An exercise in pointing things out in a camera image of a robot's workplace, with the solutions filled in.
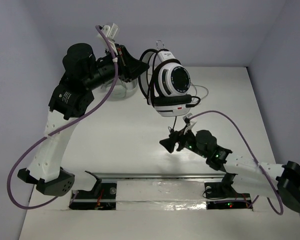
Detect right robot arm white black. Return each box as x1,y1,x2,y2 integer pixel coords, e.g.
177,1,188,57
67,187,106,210
159,129,300,214

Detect black white headphones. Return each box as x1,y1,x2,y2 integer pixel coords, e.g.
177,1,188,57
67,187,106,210
138,48,201,117

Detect grey white headphones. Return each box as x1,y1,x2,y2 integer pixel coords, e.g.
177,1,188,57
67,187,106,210
109,79,138,100

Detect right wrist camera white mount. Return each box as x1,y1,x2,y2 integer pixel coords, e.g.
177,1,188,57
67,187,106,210
182,113,197,135

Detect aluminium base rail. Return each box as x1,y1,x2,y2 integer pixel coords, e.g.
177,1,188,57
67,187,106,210
90,172,225,180

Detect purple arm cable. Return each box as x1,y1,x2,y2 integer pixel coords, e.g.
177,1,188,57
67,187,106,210
6,24,121,210
187,109,285,216

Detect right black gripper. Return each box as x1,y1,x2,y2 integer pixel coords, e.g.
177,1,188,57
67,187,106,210
160,125,209,159

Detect white foam block with tape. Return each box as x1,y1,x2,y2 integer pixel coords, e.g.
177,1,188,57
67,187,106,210
115,180,207,211

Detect grey headphone cable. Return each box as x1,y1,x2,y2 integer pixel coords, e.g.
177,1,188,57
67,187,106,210
144,72,211,101

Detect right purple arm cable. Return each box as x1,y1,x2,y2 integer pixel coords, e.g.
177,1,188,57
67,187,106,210
187,109,285,216

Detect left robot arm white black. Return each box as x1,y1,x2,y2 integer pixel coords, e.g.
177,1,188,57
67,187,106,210
17,43,149,197

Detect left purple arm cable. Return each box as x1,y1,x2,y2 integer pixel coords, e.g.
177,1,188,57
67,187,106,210
6,24,121,210

